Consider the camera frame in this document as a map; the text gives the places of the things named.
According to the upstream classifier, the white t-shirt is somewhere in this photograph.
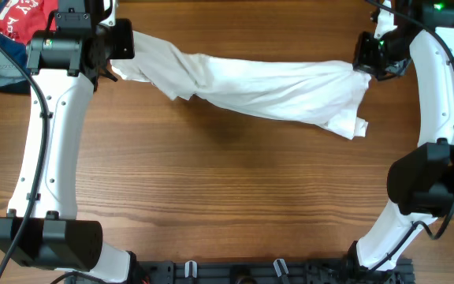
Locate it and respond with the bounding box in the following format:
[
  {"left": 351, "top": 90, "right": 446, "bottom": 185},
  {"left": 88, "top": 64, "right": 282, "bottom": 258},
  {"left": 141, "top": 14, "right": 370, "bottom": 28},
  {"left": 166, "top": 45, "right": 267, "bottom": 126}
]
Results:
[{"left": 111, "top": 32, "right": 371, "bottom": 140}]

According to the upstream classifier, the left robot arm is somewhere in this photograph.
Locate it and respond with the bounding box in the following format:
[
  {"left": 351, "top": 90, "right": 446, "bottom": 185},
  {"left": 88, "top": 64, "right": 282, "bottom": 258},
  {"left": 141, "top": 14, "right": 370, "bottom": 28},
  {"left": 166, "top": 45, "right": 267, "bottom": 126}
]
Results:
[{"left": 0, "top": 1, "right": 137, "bottom": 283}]

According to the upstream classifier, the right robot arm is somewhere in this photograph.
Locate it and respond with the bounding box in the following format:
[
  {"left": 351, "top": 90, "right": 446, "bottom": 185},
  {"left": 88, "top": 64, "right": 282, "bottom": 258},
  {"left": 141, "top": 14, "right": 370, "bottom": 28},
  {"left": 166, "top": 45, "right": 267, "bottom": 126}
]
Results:
[{"left": 339, "top": 1, "right": 454, "bottom": 282}]

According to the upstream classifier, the navy blue folded garment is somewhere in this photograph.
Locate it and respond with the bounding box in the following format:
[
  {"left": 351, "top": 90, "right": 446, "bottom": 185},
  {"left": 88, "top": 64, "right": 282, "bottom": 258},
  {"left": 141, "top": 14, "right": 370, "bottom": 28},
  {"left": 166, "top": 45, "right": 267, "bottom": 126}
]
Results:
[{"left": 0, "top": 0, "right": 28, "bottom": 73}]

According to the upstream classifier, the red folded shirt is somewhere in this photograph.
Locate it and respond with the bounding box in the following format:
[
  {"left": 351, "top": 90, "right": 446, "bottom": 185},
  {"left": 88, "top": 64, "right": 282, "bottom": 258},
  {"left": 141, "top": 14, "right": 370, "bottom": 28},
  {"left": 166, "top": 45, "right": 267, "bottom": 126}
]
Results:
[{"left": 0, "top": 0, "right": 58, "bottom": 45}]

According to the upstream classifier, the black folded garment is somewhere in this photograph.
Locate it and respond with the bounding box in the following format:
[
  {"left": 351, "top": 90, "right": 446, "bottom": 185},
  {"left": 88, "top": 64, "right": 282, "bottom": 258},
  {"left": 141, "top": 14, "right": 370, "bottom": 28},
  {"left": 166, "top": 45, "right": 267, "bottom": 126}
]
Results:
[{"left": 0, "top": 80, "right": 30, "bottom": 95}]

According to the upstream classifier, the left black cable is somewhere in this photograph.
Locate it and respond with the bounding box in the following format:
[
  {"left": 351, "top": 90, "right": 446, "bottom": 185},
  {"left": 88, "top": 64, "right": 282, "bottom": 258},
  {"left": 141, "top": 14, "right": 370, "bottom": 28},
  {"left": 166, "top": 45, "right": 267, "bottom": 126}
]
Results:
[{"left": 0, "top": 0, "right": 53, "bottom": 284}]

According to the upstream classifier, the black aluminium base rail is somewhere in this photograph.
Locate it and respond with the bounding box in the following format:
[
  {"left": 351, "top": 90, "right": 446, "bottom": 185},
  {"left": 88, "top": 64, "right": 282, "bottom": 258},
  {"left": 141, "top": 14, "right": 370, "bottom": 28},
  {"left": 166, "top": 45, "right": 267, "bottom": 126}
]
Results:
[{"left": 126, "top": 259, "right": 416, "bottom": 284}]

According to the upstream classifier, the right white rail clip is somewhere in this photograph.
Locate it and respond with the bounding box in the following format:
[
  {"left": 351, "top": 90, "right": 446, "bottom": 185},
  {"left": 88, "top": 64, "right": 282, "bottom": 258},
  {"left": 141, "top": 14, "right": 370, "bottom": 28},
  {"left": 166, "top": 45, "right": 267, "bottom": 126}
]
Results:
[{"left": 273, "top": 258, "right": 288, "bottom": 278}]

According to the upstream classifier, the white rail clip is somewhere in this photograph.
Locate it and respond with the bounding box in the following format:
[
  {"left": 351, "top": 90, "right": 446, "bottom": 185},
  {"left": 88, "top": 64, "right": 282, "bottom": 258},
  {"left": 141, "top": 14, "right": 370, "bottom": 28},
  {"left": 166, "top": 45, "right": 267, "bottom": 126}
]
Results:
[
  {"left": 184, "top": 260, "right": 198, "bottom": 278},
  {"left": 273, "top": 258, "right": 288, "bottom": 278}
]

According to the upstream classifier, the left white rail clip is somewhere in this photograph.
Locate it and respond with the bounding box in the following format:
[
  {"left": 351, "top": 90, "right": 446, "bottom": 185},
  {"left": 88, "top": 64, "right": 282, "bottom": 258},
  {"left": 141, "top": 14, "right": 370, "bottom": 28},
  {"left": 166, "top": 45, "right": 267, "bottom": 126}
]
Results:
[{"left": 184, "top": 260, "right": 198, "bottom": 278}]

